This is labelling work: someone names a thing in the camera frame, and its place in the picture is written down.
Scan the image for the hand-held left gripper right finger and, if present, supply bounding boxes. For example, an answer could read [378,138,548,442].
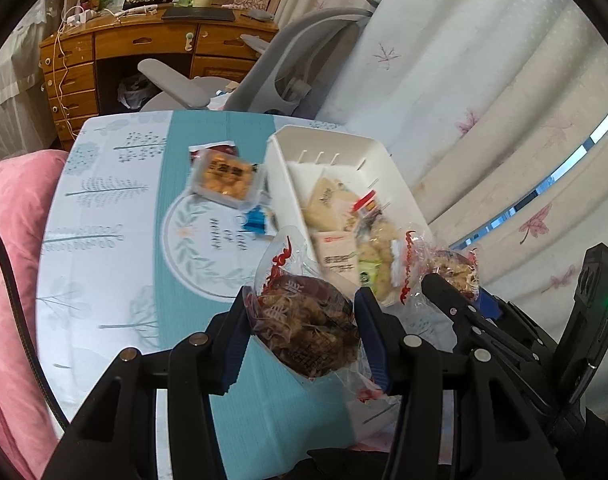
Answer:
[354,286,567,480]

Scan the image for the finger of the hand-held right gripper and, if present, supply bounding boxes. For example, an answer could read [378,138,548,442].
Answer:
[476,287,552,358]
[420,272,535,378]

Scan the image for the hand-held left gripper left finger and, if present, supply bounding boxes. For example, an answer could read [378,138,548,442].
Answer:
[41,285,253,480]

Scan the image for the clear red-print pastry packet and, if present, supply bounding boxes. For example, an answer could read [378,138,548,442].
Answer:
[394,230,482,311]

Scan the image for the dark brown snack bag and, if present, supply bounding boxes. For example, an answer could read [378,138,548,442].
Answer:
[246,227,379,401]

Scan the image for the clear bag of yellow crisps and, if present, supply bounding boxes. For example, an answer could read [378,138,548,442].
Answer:
[356,220,409,306]

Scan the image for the white plastic bin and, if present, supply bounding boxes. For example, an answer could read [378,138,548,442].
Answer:
[264,125,435,311]

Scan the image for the white red-logo snack packet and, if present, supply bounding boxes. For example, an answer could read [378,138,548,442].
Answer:
[314,230,365,288]

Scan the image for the clear red-label snack packet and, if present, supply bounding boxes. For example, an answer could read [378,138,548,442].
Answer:
[351,189,392,221]

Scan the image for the blue candy packet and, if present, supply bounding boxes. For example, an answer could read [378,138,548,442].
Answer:
[244,205,279,236]

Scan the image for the beige snack packet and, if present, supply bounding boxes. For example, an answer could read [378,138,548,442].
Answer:
[304,176,357,233]

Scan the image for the printed blue white tablecloth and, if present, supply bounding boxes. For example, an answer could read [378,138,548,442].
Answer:
[36,110,455,480]

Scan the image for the orange cracker tray packet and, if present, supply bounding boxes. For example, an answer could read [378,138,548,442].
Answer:
[191,149,265,208]

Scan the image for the red snowflake snack packet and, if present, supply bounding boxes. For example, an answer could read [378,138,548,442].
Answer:
[188,141,239,162]

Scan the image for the pink pillow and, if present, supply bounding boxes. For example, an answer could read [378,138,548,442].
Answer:
[0,149,69,480]

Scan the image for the dark trash bag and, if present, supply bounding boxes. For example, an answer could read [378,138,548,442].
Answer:
[116,72,157,111]

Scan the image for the grey office chair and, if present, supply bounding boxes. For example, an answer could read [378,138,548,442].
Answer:
[136,0,409,116]

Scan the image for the wooden desk with drawers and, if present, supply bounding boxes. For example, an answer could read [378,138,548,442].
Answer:
[38,7,279,138]

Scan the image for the beige lace curtain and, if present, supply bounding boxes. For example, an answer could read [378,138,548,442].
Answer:
[0,0,67,166]

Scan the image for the black cable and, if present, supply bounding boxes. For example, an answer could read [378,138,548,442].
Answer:
[0,212,69,433]

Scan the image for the white cable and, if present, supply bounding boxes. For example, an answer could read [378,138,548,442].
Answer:
[51,5,84,138]

